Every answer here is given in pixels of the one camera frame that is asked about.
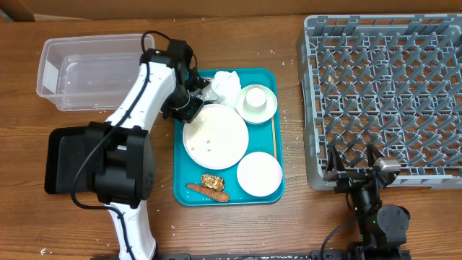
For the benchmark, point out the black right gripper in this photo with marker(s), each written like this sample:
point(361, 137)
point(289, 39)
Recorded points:
point(349, 180)

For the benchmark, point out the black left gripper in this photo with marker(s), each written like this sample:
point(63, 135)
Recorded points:
point(188, 116)

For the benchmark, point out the white napkin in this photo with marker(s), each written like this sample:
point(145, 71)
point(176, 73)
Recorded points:
point(223, 89)

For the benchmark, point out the large white plate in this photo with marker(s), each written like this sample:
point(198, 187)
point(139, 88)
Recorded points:
point(217, 138)

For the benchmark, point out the white cup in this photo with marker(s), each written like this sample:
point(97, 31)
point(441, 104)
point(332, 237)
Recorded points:
point(255, 97)

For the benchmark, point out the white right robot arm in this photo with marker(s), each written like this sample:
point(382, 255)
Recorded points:
point(382, 227)

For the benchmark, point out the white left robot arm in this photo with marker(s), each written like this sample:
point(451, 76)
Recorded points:
point(120, 166)

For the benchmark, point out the grey dishwasher rack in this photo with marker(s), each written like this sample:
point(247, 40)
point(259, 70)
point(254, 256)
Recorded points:
point(393, 81)

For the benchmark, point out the black waste tray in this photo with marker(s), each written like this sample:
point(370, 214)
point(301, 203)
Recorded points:
point(67, 162)

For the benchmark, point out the teal plastic tray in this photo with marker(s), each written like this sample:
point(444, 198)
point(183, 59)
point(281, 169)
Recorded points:
point(185, 170)

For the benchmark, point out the wooden chopstick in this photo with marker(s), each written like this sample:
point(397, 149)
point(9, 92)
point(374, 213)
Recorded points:
point(274, 137)

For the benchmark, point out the brown food scrap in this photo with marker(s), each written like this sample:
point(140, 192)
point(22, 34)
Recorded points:
point(213, 182)

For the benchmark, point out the clear plastic bin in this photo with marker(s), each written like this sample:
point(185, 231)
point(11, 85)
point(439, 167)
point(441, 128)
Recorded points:
point(90, 72)

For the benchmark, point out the orange carrot piece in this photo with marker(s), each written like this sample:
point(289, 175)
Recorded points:
point(218, 196)

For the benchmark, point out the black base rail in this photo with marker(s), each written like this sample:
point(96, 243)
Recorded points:
point(252, 256)

